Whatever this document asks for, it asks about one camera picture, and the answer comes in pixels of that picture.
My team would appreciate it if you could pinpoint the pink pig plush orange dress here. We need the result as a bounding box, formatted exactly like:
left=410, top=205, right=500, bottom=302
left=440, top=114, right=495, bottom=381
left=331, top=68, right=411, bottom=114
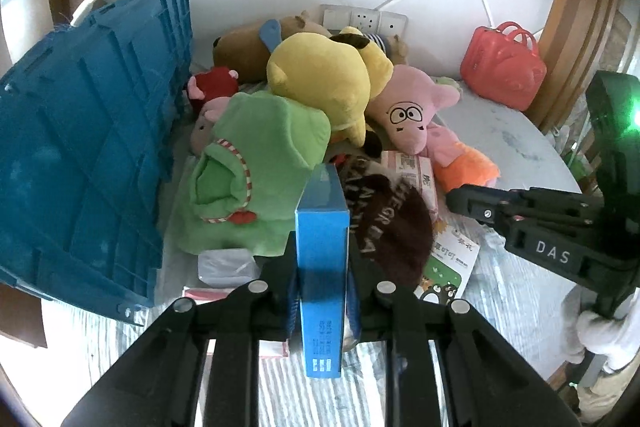
left=426, top=124, right=500, bottom=193

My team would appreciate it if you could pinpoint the dark brown knit hat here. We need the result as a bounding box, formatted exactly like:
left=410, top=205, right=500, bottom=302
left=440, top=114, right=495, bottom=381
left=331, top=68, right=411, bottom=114
left=331, top=154, right=434, bottom=289

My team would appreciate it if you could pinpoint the small red pig plush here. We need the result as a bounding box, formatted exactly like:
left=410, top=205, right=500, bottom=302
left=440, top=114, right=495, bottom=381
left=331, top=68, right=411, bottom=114
left=186, top=66, right=239, bottom=103

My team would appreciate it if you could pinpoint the green plush toy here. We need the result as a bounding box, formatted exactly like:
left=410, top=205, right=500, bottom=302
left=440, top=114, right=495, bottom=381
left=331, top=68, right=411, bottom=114
left=176, top=91, right=331, bottom=257

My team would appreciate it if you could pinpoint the blue plastic crate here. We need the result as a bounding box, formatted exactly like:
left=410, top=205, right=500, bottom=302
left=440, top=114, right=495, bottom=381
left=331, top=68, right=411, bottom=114
left=1, top=0, right=192, bottom=323

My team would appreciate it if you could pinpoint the blue cardboard box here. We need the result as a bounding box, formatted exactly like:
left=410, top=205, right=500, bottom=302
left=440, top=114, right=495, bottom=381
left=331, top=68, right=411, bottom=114
left=295, top=164, right=349, bottom=378

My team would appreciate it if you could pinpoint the white gloved hand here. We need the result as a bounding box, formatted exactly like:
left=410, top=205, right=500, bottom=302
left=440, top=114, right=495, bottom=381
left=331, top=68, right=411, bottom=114
left=561, top=286, right=639, bottom=372

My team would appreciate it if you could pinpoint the pink tissue pack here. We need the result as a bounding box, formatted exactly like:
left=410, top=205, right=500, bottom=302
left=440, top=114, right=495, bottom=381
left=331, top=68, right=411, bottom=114
left=381, top=150, right=438, bottom=222

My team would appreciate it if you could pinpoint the white wall socket strip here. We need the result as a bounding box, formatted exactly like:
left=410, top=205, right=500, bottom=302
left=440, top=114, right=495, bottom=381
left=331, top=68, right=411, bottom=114
left=321, top=4, right=408, bottom=37

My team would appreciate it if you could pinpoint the striped plush toy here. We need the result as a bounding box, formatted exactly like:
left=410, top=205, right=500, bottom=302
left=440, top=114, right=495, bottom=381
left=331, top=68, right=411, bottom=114
left=364, top=34, right=409, bottom=65

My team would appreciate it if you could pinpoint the pink starfish plush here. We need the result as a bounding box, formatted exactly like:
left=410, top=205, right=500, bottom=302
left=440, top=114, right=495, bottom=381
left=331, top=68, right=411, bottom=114
left=366, top=65, right=460, bottom=155

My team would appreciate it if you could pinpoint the clear plastic packet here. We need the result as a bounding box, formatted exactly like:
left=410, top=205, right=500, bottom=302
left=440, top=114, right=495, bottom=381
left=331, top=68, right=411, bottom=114
left=198, top=248, right=260, bottom=287

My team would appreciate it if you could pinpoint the green cartoon card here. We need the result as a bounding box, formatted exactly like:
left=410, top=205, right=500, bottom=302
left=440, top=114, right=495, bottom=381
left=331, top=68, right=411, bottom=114
left=414, top=219, right=480, bottom=306

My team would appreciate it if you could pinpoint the yellow duck plush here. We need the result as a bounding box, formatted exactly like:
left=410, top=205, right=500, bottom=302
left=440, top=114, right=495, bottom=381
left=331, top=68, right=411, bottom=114
left=266, top=26, right=394, bottom=147

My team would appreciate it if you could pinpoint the brown plush toy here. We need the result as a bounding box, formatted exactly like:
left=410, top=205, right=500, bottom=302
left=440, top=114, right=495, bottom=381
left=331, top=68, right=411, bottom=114
left=213, top=11, right=331, bottom=83

